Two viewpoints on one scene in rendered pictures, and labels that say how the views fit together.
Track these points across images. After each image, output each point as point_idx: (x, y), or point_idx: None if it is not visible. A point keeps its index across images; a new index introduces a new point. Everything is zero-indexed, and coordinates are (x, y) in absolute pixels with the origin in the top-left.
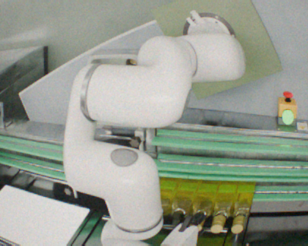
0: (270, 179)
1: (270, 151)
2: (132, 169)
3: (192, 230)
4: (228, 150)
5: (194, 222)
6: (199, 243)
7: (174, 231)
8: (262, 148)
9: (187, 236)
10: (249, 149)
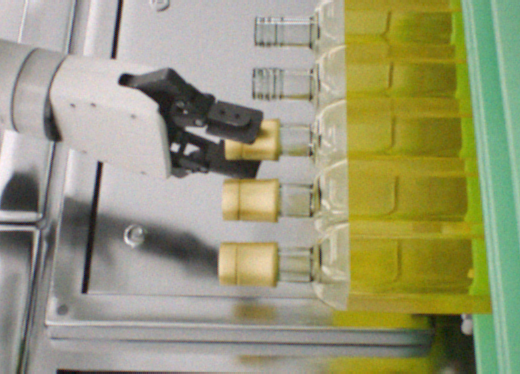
0: (497, 341)
1: None
2: None
3: (131, 106)
4: (501, 89)
5: (187, 110)
6: (308, 226)
7: (120, 66)
8: None
9: (102, 100)
10: (512, 161)
